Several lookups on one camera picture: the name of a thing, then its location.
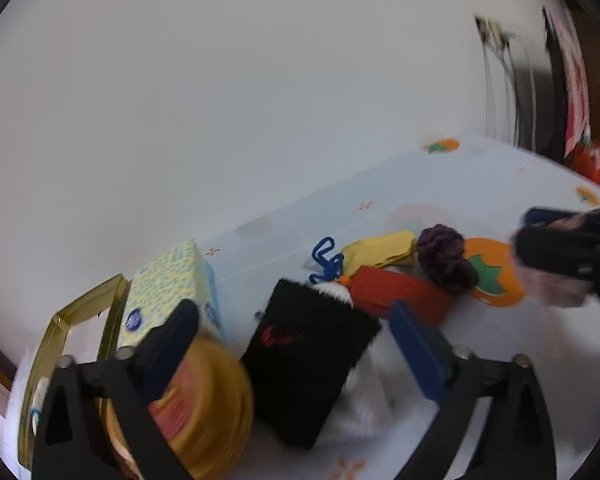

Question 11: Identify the gold metal tin box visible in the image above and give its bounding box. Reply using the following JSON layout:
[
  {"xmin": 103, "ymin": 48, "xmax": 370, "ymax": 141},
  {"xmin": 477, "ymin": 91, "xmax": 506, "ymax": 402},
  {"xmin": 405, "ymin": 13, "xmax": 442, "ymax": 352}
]
[{"xmin": 17, "ymin": 274, "xmax": 131, "ymax": 468}]

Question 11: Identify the white textured sponge cloth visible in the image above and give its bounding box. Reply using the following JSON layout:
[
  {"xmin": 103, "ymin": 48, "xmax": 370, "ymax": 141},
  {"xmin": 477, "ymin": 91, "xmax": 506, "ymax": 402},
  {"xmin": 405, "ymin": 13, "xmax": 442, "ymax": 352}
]
[{"xmin": 313, "ymin": 282, "xmax": 393, "ymax": 445}]

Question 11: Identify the purple knitted scrunchie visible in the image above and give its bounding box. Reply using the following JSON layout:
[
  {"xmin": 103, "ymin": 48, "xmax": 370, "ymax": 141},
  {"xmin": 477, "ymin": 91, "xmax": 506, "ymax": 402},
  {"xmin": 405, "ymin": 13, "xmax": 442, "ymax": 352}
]
[{"xmin": 416, "ymin": 223, "xmax": 478, "ymax": 296}]

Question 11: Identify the wall power socket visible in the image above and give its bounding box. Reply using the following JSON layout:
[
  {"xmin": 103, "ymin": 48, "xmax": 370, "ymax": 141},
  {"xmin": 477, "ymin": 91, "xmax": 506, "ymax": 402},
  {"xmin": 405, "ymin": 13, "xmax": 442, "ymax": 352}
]
[{"xmin": 475, "ymin": 14, "xmax": 513, "ymax": 52}]

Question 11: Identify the pink patterned hanging board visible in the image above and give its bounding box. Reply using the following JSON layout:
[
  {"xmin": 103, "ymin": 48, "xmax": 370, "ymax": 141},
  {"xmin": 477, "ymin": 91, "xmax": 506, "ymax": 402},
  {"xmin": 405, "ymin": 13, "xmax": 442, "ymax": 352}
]
[{"xmin": 542, "ymin": 6, "xmax": 591, "ymax": 162}]

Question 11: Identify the red felt block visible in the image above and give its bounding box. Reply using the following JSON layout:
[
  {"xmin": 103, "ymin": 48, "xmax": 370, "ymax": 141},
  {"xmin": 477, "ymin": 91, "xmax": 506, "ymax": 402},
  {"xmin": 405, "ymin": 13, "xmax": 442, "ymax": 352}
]
[{"xmin": 338, "ymin": 266, "xmax": 452, "ymax": 326}]

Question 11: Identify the black fuzzy cloth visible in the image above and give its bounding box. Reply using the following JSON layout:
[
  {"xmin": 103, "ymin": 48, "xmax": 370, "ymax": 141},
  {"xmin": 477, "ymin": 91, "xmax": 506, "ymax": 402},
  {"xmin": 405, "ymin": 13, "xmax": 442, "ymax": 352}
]
[{"xmin": 242, "ymin": 278, "xmax": 381, "ymax": 451}]

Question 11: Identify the yellow blue tissue pack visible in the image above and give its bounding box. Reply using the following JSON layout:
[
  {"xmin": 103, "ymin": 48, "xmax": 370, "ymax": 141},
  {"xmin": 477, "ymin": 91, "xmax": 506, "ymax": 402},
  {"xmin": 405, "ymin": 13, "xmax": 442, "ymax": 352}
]
[{"xmin": 117, "ymin": 240, "xmax": 224, "ymax": 347}]

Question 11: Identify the yellow round lidded container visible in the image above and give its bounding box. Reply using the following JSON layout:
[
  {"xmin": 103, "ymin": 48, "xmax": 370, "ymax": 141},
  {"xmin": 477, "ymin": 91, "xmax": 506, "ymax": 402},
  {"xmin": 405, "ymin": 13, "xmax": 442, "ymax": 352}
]
[{"xmin": 102, "ymin": 337, "xmax": 255, "ymax": 480}]

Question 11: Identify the black power cable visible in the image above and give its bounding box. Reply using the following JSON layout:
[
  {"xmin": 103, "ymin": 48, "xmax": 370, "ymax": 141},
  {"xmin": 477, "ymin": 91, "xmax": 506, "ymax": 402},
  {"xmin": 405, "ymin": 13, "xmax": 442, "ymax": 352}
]
[{"xmin": 482, "ymin": 39, "xmax": 514, "ymax": 142}]

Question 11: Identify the yellow cloth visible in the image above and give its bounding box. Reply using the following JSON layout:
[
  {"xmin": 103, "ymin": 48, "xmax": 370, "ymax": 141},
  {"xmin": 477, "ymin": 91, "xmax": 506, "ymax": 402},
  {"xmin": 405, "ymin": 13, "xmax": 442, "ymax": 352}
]
[{"xmin": 341, "ymin": 231, "xmax": 417, "ymax": 276}]

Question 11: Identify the persimmon print tablecloth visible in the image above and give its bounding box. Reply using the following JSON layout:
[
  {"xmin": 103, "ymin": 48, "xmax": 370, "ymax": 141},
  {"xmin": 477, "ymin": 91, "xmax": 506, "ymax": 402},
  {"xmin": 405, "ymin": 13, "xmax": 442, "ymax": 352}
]
[{"xmin": 9, "ymin": 133, "xmax": 600, "ymax": 480}]

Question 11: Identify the grey power cable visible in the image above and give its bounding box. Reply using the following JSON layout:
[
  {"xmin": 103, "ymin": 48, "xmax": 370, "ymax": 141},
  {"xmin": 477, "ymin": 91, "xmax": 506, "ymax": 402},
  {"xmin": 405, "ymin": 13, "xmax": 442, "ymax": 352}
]
[{"xmin": 499, "ymin": 34, "xmax": 539, "ymax": 154}]

